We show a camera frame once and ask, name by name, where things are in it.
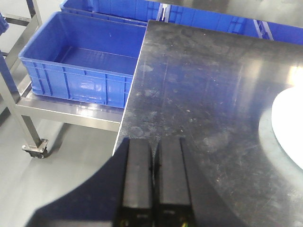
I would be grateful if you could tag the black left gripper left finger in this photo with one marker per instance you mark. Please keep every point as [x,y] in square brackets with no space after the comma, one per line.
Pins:
[138,177]

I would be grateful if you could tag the stainless steel wheeled cart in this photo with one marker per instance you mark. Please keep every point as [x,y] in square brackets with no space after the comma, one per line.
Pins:
[24,105]

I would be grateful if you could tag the blue crate back right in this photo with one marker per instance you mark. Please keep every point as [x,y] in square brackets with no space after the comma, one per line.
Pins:
[236,25]

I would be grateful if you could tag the light blue plate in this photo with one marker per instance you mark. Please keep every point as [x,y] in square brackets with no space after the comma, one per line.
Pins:
[287,123]

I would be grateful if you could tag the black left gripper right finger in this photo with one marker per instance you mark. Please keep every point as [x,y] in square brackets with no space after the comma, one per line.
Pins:
[173,188]

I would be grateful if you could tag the blue crate on low cart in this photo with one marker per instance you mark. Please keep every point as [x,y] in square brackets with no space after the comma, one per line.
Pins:
[83,59]

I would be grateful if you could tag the blue crate behind table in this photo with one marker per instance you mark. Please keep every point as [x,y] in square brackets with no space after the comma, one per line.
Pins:
[137,12]

